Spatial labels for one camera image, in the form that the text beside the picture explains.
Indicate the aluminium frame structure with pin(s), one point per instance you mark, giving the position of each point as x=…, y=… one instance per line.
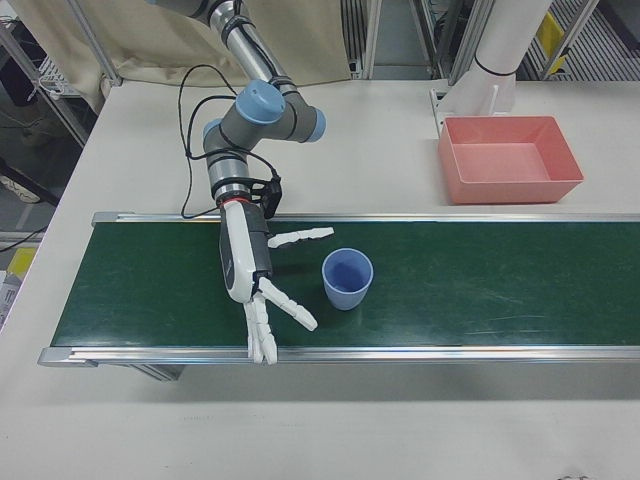
x=400, y=37

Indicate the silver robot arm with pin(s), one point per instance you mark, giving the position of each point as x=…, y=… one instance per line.
x=260, y=107

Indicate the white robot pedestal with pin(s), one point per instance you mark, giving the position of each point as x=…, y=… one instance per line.
x=492, y=55

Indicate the green conveyor belt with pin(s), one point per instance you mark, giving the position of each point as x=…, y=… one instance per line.
x=450, y=295

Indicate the yellow label card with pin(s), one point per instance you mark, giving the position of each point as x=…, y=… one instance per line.
x=21, y=260

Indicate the beige fabric curtain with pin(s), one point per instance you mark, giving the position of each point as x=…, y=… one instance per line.
x=165, y=40

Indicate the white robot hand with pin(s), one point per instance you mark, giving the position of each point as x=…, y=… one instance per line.
x=240, y=260

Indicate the aluminium frame post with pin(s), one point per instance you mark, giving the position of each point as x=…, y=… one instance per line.
x=102, y=45

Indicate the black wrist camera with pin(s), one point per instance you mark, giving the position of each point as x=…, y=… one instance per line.
x=272, y=195

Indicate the blue plastic cup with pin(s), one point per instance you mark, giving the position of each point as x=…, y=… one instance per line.
x=347, y=295

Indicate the pink plastic box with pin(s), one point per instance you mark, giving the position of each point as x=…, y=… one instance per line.
x=507, y=160

